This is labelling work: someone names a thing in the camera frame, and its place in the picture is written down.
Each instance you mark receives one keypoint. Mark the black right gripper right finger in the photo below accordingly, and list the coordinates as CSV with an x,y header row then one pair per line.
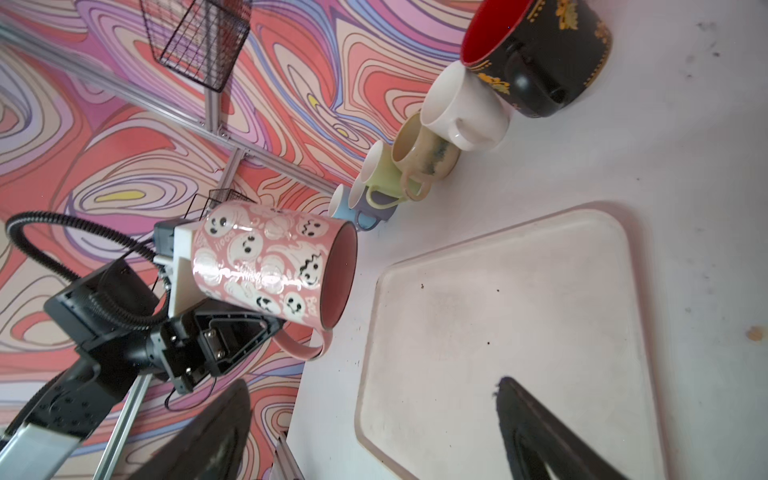
x,y
538,445

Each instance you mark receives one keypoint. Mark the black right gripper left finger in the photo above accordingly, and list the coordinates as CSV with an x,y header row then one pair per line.
x,y
209,447

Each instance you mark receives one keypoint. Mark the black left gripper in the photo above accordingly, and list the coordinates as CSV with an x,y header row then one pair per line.
x,y
211,339

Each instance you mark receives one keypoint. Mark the beige rectangular tray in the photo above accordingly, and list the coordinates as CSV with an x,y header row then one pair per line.
x,y
552,304

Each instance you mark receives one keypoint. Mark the pink ceramic mug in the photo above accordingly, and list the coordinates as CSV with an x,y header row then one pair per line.
x,y
297,267

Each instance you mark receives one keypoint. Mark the light blue ceramic mug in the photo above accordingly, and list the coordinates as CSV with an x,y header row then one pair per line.
x,y
339,209

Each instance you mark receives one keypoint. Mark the light green ceramic mug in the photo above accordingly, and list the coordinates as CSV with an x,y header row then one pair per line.
x,y
383,178

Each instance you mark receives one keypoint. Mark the cream speckled round mug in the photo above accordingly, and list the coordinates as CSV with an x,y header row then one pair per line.
x,y
423,157

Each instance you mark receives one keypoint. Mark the white ceramic mug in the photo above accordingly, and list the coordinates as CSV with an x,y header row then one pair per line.
x,y
464,110

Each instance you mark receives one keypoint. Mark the black patterned mug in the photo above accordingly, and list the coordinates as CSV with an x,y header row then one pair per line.
x,y
537,55

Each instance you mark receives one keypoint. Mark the purple ceramic mug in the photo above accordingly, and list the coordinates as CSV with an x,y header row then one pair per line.
x,y
368,214

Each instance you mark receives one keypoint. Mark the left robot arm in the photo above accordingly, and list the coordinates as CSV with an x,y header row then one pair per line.
x,y
123,335

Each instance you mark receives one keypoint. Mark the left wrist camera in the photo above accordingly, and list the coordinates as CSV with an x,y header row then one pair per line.
x,y
177,264

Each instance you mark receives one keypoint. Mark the black wire basket left wall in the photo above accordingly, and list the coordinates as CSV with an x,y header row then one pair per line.
x,y
201,204

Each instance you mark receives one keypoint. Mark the black wire basket wall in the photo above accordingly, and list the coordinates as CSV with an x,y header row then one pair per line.
x,y
197,39
201,204

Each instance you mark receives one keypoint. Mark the black wire basket back wall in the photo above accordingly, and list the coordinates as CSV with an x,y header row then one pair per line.
x,y
197,39

